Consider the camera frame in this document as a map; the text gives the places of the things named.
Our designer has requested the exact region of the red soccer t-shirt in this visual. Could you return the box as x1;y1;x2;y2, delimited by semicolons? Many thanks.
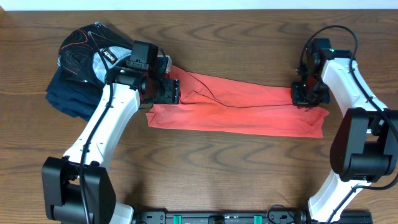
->
146;67;328;138

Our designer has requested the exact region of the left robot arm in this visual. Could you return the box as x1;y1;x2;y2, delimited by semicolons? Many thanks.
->
42;40;180;224

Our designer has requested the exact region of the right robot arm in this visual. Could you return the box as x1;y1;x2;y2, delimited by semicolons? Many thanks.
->
292;38;397;223

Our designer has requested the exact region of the black patterned folded garment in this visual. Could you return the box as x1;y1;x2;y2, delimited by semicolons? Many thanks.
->
58;22;132;89

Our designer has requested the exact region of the navy blue folded garment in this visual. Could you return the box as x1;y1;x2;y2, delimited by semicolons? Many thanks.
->
45;67;103;121

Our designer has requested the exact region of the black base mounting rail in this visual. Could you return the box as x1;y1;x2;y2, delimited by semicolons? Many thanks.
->
133;210;374;224

